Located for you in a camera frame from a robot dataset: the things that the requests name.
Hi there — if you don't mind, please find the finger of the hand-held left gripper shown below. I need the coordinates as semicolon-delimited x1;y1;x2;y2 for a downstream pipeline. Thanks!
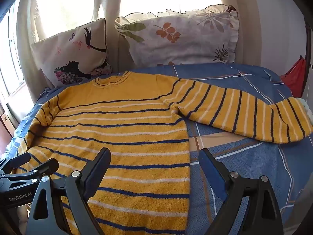
11;158;59;180
0;152;25;175

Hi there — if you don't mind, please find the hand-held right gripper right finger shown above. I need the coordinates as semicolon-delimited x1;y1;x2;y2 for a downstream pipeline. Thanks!
199;147;284;235

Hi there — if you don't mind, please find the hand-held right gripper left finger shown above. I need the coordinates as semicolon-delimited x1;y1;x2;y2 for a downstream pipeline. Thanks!
26;147;112;235

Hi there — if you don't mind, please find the yellow striped knit sweater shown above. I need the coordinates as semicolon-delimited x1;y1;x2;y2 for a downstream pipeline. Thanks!
13;70;313;235

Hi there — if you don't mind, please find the blue plaid bed sheet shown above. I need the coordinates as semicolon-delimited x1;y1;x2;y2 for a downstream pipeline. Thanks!
0;62;313;235

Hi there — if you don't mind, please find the cream pillow with figure print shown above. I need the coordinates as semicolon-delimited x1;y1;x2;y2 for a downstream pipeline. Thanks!
31;18;113;88

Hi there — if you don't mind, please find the pale green cloth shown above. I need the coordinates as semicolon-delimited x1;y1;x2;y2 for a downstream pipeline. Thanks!
297;97;313;121

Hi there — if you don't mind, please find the red cloth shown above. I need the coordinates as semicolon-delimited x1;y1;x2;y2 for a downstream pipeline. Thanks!
280;55;307;98

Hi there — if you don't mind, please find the white ruffled leaf print pillow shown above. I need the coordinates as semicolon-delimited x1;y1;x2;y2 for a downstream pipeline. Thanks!
114;4;239;67

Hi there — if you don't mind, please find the cream curtain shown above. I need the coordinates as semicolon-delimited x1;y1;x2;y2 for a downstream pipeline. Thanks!
15;0;306;103

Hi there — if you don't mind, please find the window frame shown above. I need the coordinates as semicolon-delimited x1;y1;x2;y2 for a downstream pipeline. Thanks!
0;2;27;96

